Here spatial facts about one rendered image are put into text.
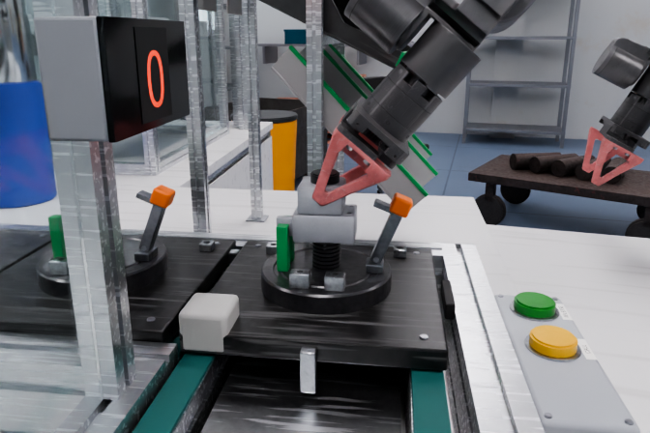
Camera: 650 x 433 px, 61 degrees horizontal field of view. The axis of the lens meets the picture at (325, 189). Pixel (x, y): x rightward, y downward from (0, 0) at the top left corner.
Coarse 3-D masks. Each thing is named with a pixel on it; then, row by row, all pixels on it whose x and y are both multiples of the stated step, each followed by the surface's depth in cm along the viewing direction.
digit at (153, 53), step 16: (144, 32) 35; (160, 32) 37; (144, 48) 35; (160, 48) 38; (144, 64) 35; (160, 64) 38; (144, 80) 35; (160, 80) 38; (144, 96) 35; (160, 96) 38; (144, 112) 36; (160, 112) 38
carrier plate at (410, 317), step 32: (256, 256) 68; (384, 256) 68; (416, 256) 68; (224, 288) 59; (256, 288) 59; (416, 288) 59; (256, 320) 52; (288, 320) 52; (320, 320) 52; (352, 320) 52; (384, 320) 52; (416, 320) 52; (192, 352) 51; (224, 352) 50; (256, 352) 50; (288, 352) 49; (320, 352) 49; (352, 352) 48; (384, 352) 48; (416, 352) 48
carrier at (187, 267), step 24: (168, 240) 73; (192, 240) 73; (216, 240) 73; (144, 264) 60; (168, 264) 65; (192, 264) 65; (216, 264) 65; (144, 288) 59; (168, 288) 59; (192, 288) 59; (144, 312) 54; (168, 312) 54; (144, 336) 51; (168, 336) 52
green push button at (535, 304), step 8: (520, 296) 57; (528, 296) 57; (536, 296) 57; (544, 296) 57; (520, 304) 55; (528, 304) 55; (536, 304) 55; (544, 304) 55; (552, 304) 55; (520, 312) 55; (528, 312) 55; (536, 312) 54; (544, 312) 54; (552, 312) 55
